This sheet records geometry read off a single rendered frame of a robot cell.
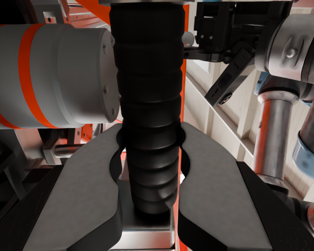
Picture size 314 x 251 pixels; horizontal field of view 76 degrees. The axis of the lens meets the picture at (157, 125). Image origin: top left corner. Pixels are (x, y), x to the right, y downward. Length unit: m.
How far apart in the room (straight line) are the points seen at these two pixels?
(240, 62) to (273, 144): 0.38
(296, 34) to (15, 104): 0.33
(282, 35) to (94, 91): 0.22
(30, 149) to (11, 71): 0.16
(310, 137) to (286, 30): 0.13
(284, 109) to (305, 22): 0.44
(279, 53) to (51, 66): 0.26
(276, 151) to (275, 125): 0.08
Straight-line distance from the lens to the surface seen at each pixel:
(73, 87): 0.25
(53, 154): 0.42
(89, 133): 0.64
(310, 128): 0.32
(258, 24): 0.32
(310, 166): 0.33
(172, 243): 0.18
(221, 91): 0.35
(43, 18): 0.57
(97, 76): 0.24
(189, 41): 0.35
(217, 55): 0.33
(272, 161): 0.66
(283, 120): 0.70
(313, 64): 0.28
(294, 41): 0.29
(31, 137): 0.40
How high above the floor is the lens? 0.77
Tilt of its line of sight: 30 degrees up
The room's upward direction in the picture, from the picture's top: 179 degrees clockwise
